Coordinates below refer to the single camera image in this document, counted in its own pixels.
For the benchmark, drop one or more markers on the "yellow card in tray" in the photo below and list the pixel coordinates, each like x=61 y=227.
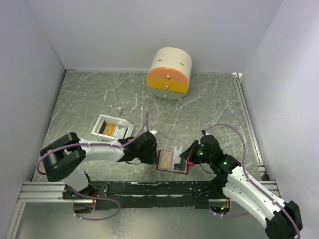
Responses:
x=109 y=130

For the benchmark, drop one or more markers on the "white card tray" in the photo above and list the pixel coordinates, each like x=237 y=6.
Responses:
x=103 y=120

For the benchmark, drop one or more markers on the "aluminium front frame rail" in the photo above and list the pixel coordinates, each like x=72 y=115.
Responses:
x=41 y=192

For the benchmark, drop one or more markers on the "silver VIP diamond card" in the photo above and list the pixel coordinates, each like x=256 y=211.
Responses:
x=176 y=154

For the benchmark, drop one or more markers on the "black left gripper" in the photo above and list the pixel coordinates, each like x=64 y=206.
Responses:
x=152 y=159

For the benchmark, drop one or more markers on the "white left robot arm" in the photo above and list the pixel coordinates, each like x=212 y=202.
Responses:
x=62 y=158

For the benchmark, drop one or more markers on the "black gold VIP card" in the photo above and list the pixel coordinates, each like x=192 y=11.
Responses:
x=181 y=167

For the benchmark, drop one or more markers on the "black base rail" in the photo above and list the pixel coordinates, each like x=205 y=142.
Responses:
x=159 y=194

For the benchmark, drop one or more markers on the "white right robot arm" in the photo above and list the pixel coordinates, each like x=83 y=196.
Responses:
x=280 y=219

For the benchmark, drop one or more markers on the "aluminium right front rail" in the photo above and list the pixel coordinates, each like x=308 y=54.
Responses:
x=270 y=185

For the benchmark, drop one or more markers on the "red card holder wallet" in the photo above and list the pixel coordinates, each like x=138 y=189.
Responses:
x=172 y=170

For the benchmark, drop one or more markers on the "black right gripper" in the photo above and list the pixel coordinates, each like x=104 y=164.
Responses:
x=189 y=153

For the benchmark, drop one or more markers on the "white VIP portrait card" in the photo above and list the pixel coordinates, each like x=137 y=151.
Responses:
x=119 y=132

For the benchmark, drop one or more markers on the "round three-drawer mini cabinet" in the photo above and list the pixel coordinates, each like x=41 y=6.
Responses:
x=169 y=75

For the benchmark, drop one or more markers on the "aluminium frame rail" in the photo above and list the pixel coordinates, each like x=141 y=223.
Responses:
x=262 y=171
x=41 y=192

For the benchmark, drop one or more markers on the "gold striped credit card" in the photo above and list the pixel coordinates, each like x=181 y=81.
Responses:
x=165 y=160

